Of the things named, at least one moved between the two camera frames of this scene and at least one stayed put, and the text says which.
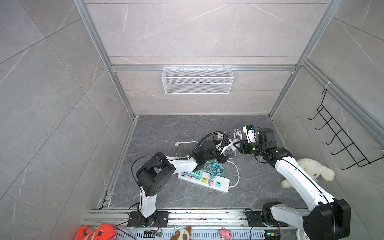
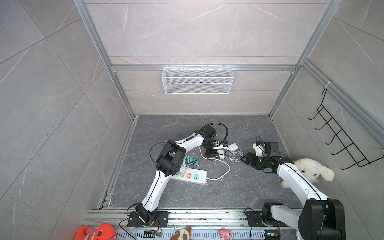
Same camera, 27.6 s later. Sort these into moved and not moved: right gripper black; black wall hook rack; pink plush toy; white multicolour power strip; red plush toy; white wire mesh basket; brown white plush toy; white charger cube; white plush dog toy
Moved: white charger cube; right gripper black; white multicolour power strip
Not moved: red plush toy; white plush dog toy; brown white plush toy; black wall hook rack; white wire mesh basket; pink plush toy
